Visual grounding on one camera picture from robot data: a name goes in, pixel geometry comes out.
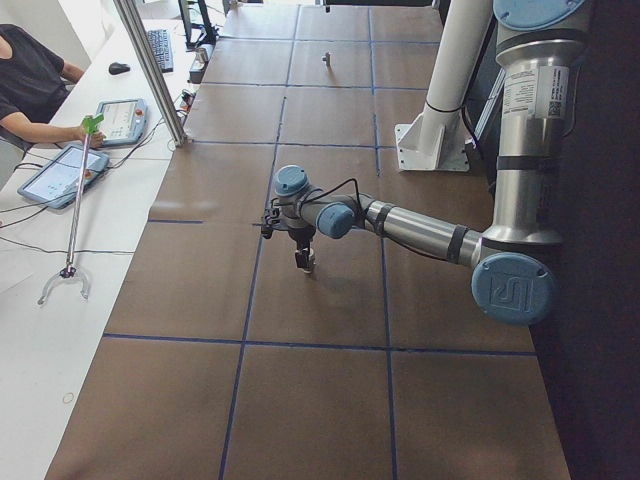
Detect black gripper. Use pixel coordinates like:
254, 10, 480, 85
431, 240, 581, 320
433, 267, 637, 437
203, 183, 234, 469
288, 227, 315, 271

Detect white PPR valve with brass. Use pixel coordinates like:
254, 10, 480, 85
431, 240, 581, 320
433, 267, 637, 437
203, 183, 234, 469
303, 248, 316, 274

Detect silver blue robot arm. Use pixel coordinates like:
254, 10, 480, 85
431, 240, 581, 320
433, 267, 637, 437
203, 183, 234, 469
261, 1, 593, 325

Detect far teach pendant tablet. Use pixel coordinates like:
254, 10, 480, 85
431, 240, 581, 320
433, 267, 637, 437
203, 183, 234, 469
96, 98, 147, 147

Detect teach pendant tablet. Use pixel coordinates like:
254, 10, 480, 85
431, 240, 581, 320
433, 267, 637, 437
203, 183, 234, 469
96, 98, 147, 147
17, 145, 83, 209

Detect black monitor stand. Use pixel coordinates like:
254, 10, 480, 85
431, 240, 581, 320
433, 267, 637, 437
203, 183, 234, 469
178, 0, 218, 51

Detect near teach pendant tablet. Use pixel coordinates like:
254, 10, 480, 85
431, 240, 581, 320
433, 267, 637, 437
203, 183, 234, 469
17, 145, 83, 209

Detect black computer keyboard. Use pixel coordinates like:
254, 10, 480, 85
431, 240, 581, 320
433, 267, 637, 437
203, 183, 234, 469
146, 29, 174, 73

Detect black computer mouse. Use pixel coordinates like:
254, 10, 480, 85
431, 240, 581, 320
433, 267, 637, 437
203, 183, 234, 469
108, 62, 130, 76

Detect person in black shirt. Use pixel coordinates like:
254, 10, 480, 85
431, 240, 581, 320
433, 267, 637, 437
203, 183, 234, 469
1, 24, 86, 144

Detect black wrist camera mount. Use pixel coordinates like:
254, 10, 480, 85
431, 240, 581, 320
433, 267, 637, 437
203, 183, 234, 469
260, 198, 288, 240

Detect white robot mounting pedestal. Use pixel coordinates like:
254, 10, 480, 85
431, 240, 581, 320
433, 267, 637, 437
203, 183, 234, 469
395, 0, 493, 172

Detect aluminium frame post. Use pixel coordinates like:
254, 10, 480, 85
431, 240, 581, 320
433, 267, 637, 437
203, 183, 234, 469
114, 0, 187, 147

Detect green handled reacher grabber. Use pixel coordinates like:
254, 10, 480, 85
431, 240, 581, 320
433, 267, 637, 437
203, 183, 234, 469
37, 114, 104, 306

